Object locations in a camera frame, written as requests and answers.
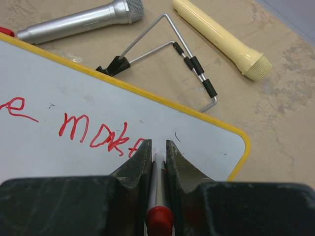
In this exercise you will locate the yellow framed whiteboard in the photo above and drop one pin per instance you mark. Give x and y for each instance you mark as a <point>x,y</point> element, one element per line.
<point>58,118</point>

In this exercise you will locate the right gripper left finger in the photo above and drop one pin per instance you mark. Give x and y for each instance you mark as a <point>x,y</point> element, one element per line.
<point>112,205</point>

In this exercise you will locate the silver toy microphone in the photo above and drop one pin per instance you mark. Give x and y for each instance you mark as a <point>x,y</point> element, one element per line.
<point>116,12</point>

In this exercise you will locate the red whiteboard marker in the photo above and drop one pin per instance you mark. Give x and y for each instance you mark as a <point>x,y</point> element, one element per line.
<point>159,218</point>

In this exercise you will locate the red marker cap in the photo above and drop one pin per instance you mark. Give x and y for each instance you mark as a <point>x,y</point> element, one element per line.
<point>7,32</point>

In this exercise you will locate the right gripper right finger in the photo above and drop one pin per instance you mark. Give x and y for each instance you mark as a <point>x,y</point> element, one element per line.
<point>204,207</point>

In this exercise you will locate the cream toy microphone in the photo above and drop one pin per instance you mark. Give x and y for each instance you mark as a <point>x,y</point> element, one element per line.
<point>251,63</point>

